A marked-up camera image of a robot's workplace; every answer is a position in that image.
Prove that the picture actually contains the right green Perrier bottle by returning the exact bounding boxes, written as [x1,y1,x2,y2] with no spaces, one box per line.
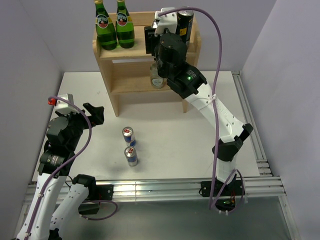
[116,0,135,49]

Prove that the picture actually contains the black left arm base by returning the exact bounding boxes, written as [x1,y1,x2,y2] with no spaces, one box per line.
[86,184,114,201]

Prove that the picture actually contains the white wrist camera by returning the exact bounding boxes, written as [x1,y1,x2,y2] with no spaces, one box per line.
[48,93,78,115]
[154,7,177,37]

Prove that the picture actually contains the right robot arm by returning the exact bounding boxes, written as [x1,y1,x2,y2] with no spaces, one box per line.
[144,26,253,195]

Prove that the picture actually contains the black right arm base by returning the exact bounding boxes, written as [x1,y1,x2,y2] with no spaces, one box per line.
[198,178,246,199]

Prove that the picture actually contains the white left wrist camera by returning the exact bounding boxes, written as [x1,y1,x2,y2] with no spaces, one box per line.
[48,93,78,115]

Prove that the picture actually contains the green perrier bottle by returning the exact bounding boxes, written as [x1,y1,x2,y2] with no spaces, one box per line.
[94,0,117,51]
[116,0,135,49]

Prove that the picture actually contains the left green Perrier bottle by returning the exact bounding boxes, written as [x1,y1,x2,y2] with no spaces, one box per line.
[94,0,117,51]

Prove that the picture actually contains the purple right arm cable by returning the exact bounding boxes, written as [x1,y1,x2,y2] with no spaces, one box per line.
[159,7,245,213]

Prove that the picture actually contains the aluminium rail frame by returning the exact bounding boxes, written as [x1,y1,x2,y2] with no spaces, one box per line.
[23,70,301,240]

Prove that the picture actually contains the blue silver energy can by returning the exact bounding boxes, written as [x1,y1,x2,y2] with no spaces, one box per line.
[122,126,136,147]
[124,146,138,166]

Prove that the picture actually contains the wooden shelf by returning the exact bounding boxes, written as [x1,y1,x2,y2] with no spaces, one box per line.
[91,10,202,118]

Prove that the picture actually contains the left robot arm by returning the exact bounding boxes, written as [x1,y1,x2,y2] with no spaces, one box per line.
[16,100,105,240]

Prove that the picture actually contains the black yellow can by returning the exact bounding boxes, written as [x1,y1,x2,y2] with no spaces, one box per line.
[175,10,194,46]
[151,19,158,29]

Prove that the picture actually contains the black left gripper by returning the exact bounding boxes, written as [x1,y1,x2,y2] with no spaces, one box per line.
[56,102,104,150]

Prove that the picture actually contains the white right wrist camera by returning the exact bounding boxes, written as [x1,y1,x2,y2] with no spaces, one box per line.
[154,7,177,37]

